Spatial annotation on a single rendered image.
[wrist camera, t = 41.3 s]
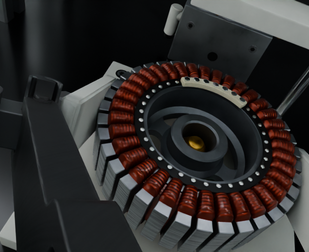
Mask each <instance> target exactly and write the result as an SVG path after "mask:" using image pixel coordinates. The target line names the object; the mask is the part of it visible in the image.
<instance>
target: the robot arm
mask: <svg viewBox="0 0 309 252"><path fill-rule="evenodd" d="M115 80H116V77H113V76H110V75H106V76H104V77H102V78H100V79H98V80H96V81H94V82H92V83H90V84H88V85H86V86H84V87H82V88H80V89H78V90H76V91H74V92H72V93H70V92H67V91H62V87H63V84H62V83H61V82H59V81H58V80H56V79H53V78H50V77H47V76H43V75H36V74H32V75H30V76H29V77H28V81H27V86H26V90H25V94H24V99H23V102H18V101H13V100H9V99H5V98H2V94H3V88H2V87H1V86H0V148H6V149H11V155H10V156H11V172H12V188H13V204H14V220H15V236H16V252H142V250H141V248H140V246H139V244H138V242H137V240H136V238H135V236H134V234H133V232H132V230H131V228H130V226H129V224H128V222H127V220H126V218H125V216H124V214H123V212H122V210H121V208H120V206H119V205H118V203H117V202H116V201H112V200H100V198H99V196H98V194H97V191H96V189H95V187H94V184H93V182H92V180H91V177H90V175H89V173H88V171H87V168H86V166H85V164H84V161H83V159H82V157H81V154H80V152H79V148H80V147H81V146H82V145H83V144H84V143H85V142H86V141H87V139H88V138H89V137H90V136H91V135H92V134H93V133H94V132H95V131H96V126H97V119H98V113H99V108H100V104H101V102H102V100H104V98H105V95H106V93H107V91H108V89H109V88H111V84H112V83H113V82H114V81H115ZM298 149H299V152H300V156H301V158H300V159H299V160H298V161H300V162H301V166H302V172H301V173H300V174H299V175H301V176H302V183H301V187H299V188H298V189H299V190H300V191H299V194H298V197H297V199H296V200H295V201H294V202H293V203H294V204H293V206H292V207H291V209H290V210H289V211H288V212H287V213H286V216H287V218H288V220H289V222H290V224H291V226H292V228H293V230H294V231H295V233H296V235H297V237H298V239H299V241H300V243H301V245H302V247H303V249H304V251H305V252H309V154H308V153H307V152H306V151H305V150H304V149H301V148H298Z"/></svg>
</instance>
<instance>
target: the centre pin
mask: <svg viewBox="0 0 309 252"><path fill-rule="evenodd" d="M183 139H184V141H185V142H186V144H187V145H188V146H190V147H191V148H192V149H194V150H196V151H199V152H208V151H207V148H206V146H205V144H204V141H203V140H202V139H201V138H200V137H198V136H187V137H183Z"/></svg>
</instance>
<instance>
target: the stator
mask: <svg viewBox="0 0 309 252"><path fill-rule="evenodd" d="M222 77H223V72H222V71H220V70H217V69H214V68H212V70H211V72H210V68H209V67H208V66H205V65H201V64H198V66H197V65H196V64H195V63H191V62H184V63H183V62H180V61H170V62H167V61H158V62H156V64H154V63H153V62H152V63H147V64H144V65H143V68H142V67H141V66H138V67H135V68H133V69H131V72H129V71H127V72H125V73H124V74H122V75H121V76H120V79H118V78H117V79H116V80H115V81H114V82H113V83H112V84H111V87H110V88H109V89H108V91H107V92H106V94H105V96H104V99H103V100H102V101H101V103H100V106H99V111H98V117H97V123H96V130H95V136H94V143H93V152H92V155H93V167H94V170H95V171H96V174H95V176H96V179H97V182H98V185H99V186H103V187H102V193H103V195H104V197H105V199H106V200H107V201H112V200H113V201H116V202H117V204H118V205H119V206H120V208H121V210H122V212H123V214H125V213H126V212H127V215H126V217H125V218H126V220H127V222H128V224H129V226H130V227H131V228H132V229H133V230H135V231H136V229H137V228H138V227H139V225H140V224H142V223H143V222H144V220H146V222H145V224H144V227H143V229H142V230H141V232H140V235H142V236H143V237H145V238H147V239H148V240H150V241H152V242H153V241H154V239H155V238H156V236H157V235H158V233H159V232H160V238H159V241H158V245H160V246H162V247H165V248H168V249H173V247H174V246H175V245H176V244H177V243H178V244H177V251H178V252H193V251H194V250H195V249H196V252H228V251H229V250H230V249H232V250H235V249H237V248H239V247H241V246H243V245H244V244H246V243H248V242H250V241H251V240H252V239H254V238H255V237H256V236H258V235H259V234H260V233H262V232H263V231H264V230H266V229H267V228H269V227H270V226H271V225H273V224H274V223H275V222H277V221H278V220H279V219H281V218H282V217H283V216H284V214H286V213H287V212H288V211H289V210H290V209H291V207H292V206H293V205H294V203H293V202H294V201H295V200H296V199H297V197H298V195H299V192H300V190H299V189H298V188H299V187H301V185H302V175H299V174H300V173H301V172H302V162H301V161H298V160H299V159H300V158H301V154H300V151H299V148H298V147H295V145H296V144H297V142H296V140H295V138H294V136H293V134H290V132H289V131H290V128H289V127H288V125H287V124H286V122H285V121H283V120H282V117H281V115H280V114H279V113H278V112H277V111H276V110H275V109H274V108H271V107H272V105H271V104H270V103H269V102H268V101H267V100H266V99H264V98H260V97H261V95H260V94H259V93H257V92H256V91H255V90H253V89H249V90H248V91H247V89H248V88H249V86H248V85H246V84H245V83H244V82H242V81H238V82H237V83H236V84H235V85H234V83H235V81H236V78H234V77H233V76H231V75H228V74H226V75H225V77H224V78H223V79H222ZM246 91H247V92H246ZM175 118H177V119H176V120H175V121H174V122H173V124H172V126H170V125H168V124H166V123H165V122H164V120H168V119H175ZM150 135H153V136H155V137H157V138H158V139H159V141H160V152H159V151H158V150H157V148H156V147H155V145H154V144H153V142H152V140H151V137H150ZM190 136H197V137H200V138H201V139H202V140H203V142H204V144H205V147H206V149H207V152H201V151H197V150H195V149H193V148H191V147H190V146H188V145H187V143H186V142H185V141H184V139H183V138H184V137H190ZM228 148H229V150H230V152H231V154H232V157H233V161H234V170H233V169H230V168H228V167H226V166H225V165H224V163H223V161H224V155H225V154H226V152H227V150H228ZM208 179H211V180H214V181H210V180H208ZM160 230H161V231H160Z"/></svg>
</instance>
